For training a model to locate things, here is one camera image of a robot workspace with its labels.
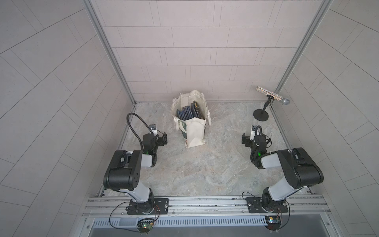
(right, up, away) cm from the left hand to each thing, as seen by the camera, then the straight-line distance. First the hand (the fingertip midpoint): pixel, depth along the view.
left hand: (159, 130), depth 95 cm
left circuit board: (+1, -38, -30) cm, 49 cm away
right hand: (+59, -1, 0) cm, 60 cm away
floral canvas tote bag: (+21, 0, -10) cm, 24 cm away
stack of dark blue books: (+18, +11, -1) cm, 21 cm away
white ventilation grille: (+47, -39, -27) cm, 67 cm away
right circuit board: (+60, -40, -27) cm, 77 cm away
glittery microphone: (+77, +18, -8) cm, 79 cm away
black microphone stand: (+72, +10, +13) cm, 74 cm away
